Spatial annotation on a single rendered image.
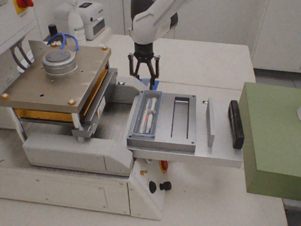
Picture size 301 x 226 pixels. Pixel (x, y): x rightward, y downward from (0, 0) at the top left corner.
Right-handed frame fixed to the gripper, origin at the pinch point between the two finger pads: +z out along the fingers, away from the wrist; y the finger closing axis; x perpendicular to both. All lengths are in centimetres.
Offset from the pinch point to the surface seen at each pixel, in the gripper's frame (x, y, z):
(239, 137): -48, 34, -21
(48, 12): 43, -67, -13
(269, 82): 148, 95, 81
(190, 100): -34.4, 21.5, -19.7
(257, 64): 156, 81, 67
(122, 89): -31.5, 0.7, -18.8
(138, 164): -53, 11, -12
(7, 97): -57, -16, -32
